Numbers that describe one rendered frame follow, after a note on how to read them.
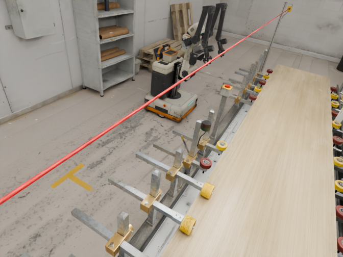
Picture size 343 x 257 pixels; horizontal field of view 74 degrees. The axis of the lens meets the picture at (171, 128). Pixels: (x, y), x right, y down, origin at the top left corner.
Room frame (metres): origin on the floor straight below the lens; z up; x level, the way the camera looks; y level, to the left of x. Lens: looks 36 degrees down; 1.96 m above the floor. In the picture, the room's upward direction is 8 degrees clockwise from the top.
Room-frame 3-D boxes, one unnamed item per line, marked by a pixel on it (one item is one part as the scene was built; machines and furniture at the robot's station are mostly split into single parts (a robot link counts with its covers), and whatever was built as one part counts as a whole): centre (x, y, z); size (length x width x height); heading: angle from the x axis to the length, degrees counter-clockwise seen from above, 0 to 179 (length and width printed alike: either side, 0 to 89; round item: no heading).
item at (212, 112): (1.44, -0.28, 0.89); 0.04 x 0.04 x 0.48; 65
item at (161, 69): (3.27, 0.14, 0.59); 0.55 x 0.34 x 0.83; 155
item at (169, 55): (3.28, 0.16, 0.87); 0.23 x 0.15 x 0.11; 155
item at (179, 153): (0.99, -0.06, 0.86); 0.04 x 0.04 x 0.48; 65
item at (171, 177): (0.97, -0.06, 0.95); 0.14 x 0.06 x 0.05; 155
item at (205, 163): (1.13, -0.26, 0.85); 0.08 x 0.08 x 0.11
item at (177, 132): (1.43, -0.21, 0.83); 0.43 x 0.03 x 0.04; 65
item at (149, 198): (0.74, 0.05, 0.95); 0.14 x 0.06 x 0.05; 155
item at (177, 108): (3.23, 0.06, 0.16); 0.67 x 0.64 x 0.25; 65
